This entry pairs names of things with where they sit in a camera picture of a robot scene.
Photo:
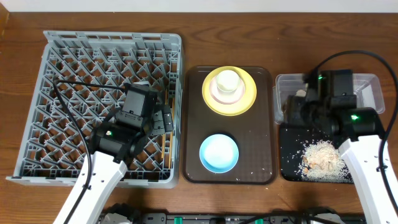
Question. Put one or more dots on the clear plastic waste bin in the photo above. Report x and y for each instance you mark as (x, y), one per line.
(366, 86)

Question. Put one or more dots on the white napkin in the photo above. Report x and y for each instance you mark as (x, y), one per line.
(301, 93)

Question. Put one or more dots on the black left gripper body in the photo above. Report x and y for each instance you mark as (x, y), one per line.
(166, 121)

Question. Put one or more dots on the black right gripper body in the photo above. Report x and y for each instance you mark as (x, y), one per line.
(292, 109)

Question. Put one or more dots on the white cup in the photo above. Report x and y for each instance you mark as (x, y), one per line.
(228, 81)

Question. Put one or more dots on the brown plastic serving tray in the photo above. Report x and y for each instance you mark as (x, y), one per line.
(252, 131)

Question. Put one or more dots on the black rail with green clips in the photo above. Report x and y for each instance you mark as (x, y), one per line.
(122, 213)

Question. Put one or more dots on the light blue bowl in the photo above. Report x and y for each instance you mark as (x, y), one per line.
(219, 153)

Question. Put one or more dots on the yellow plate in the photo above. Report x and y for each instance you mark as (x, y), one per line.
(242, 105)

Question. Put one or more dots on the grey plastic dish rack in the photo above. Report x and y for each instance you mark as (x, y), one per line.
(78, 85)

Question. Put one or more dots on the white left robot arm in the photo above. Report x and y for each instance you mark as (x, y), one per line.
(120, 137)

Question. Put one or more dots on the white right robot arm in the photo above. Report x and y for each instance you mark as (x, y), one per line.
(363, 145)

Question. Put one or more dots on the rice and food scraps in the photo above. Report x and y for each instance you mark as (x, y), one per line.
(315, 162)

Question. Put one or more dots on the black waste tray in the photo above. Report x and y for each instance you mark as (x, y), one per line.
(290, 137)

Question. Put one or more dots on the wooden chopstick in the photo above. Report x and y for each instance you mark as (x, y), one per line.
(171, 134)
(164, 135)

